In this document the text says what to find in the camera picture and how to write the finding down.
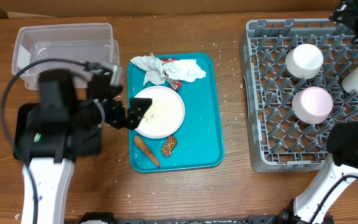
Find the clear plastic storage bin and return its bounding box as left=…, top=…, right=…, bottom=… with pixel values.
left=11, top=23, right=119, bottom=75

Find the brown patterned food piece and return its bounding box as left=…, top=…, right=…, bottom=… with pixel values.
left=162, top=136, right=178, bottom=157

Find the red snack wrapper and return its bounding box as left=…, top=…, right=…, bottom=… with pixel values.
left=162, top=58, right=182, bottom=91

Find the orange carrot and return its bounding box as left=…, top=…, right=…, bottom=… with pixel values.
left=134, top=136, right=160, bottom=168

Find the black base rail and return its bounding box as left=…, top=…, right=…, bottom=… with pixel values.
left=65, top=212, right=308, bottom=224

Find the black plastic tray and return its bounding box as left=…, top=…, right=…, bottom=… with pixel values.
left=13, top=103, right=102, bottom=163

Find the teal plastic tray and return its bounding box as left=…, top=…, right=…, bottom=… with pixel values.
left=129, top=52, right=224, bottom=173

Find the white ceramic bowl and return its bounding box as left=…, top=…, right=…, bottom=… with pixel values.
left=285, top=44, right=324, bottom=79

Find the crumpled white napkin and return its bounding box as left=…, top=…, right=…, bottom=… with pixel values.
left=163, top=59, right=206, bottom=83

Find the crumpled white tissue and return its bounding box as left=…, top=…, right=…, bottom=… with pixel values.
left=131, top=54, right=166, bottom=86

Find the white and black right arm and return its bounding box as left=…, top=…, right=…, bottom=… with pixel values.
left=267, top=0, right=358, bottom=223

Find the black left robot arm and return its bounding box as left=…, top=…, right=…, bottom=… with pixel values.
left=14, top=62, right=152, bottom=223

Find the pink bowl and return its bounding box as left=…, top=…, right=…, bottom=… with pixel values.
left=291, top=86, right=333, bottom=124

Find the large white plate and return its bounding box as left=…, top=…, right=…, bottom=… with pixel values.
left=135, top=86, right=185, bottom=139

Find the grey plastic dish rack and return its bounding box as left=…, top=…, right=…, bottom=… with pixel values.
left=239, top=19, right=358, bottom=172

